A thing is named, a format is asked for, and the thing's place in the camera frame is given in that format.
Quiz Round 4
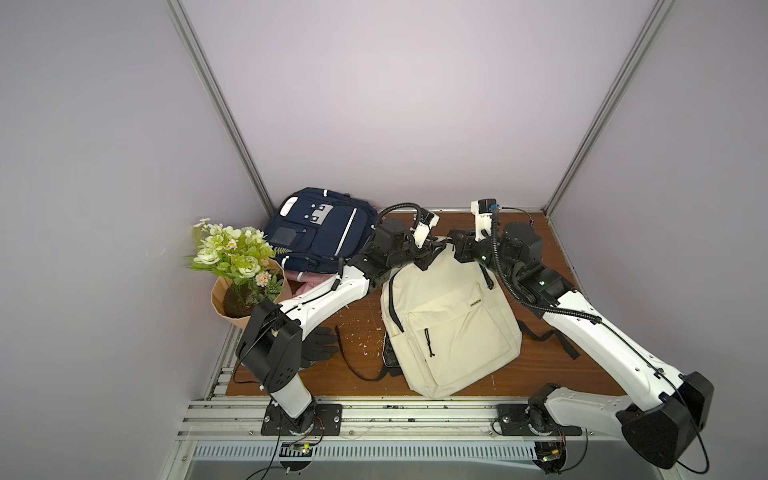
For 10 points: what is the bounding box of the navy blue backpack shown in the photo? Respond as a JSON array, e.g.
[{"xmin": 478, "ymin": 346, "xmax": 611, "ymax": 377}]
[{"xmin": 264, "ymin": 187, "xmax": 378, "ymax": 274}]

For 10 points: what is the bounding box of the cream canvas backpack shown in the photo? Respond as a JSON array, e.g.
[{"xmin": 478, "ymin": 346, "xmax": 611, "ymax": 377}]
[{"xmin": 333, "ymin": 242, "xmax": 582, "ymax": 400}]

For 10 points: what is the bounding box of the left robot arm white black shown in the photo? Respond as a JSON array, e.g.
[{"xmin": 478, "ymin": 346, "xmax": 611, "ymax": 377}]
[{"xmin": 236, "ymin": 209, "xmax": 445, "ymax": 432}]

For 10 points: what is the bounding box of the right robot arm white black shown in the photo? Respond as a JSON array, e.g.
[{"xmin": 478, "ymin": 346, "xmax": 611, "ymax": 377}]
[{"xmin": 448, "ymin": 222, "xmax": 714, "ymax": 469}]

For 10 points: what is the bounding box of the pink backpack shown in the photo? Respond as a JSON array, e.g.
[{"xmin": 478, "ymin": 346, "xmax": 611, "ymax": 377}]
[{"xmin": 284, "ymin": 206, "xmax": 385, "ymax": 296}]

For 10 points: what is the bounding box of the black glove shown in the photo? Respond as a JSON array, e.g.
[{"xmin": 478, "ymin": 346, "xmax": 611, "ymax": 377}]
[{"xmin": 300, "ymin": 327, "xmax": 339, "ymax": 369}]

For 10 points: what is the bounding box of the artificial green flower bouquet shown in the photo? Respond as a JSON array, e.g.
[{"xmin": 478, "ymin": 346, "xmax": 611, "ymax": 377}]
[{"xmin": 188, "ymin": 218, "xmax": 286, "ymax": 317}]

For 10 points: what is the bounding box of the brown paper flower pot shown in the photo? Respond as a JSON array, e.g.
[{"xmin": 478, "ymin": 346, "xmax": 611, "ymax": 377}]
[{"xmin": 211, "ymin": 258, "xmax": 293, "ymax": 329}]

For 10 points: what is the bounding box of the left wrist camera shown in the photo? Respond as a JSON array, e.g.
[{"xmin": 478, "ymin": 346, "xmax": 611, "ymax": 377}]
[{"xmin": 413, "ymin": 208, "xmax": 440, "ymax": 249}]

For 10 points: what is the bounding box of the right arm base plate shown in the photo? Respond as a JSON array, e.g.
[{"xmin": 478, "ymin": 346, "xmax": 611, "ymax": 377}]
[{"xmin": 491, "ymin": 403, "xmax": 583, "ymax": 437}]

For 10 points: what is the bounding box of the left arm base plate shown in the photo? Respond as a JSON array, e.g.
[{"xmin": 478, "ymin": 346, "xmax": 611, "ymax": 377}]
[{"xmin": 260, "ymin": 401, "xmax": 343, "ymax": 437}]

